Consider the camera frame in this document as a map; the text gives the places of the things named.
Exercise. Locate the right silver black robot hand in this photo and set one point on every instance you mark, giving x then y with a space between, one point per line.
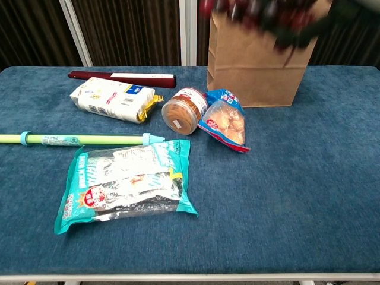
341 12

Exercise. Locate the red grape bunch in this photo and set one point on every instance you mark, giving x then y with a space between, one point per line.
237 9

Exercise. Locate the dark ribbed partition panel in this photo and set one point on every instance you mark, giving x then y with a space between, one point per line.
29 29
350 47
202 35
133 29

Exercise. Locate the blue bread bag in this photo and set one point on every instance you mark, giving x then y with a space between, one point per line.
227 121

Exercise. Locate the blue felt table cover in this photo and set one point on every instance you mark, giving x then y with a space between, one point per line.
267 207

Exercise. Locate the dark red long box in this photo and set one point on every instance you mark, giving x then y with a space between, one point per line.
142 78

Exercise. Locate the white yellow snack package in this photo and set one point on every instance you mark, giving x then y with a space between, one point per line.
110 99

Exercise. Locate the teal wet wipes pack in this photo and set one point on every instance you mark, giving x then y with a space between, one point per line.
118 184

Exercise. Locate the green teal pump toy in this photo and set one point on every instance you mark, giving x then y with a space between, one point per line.
89 139

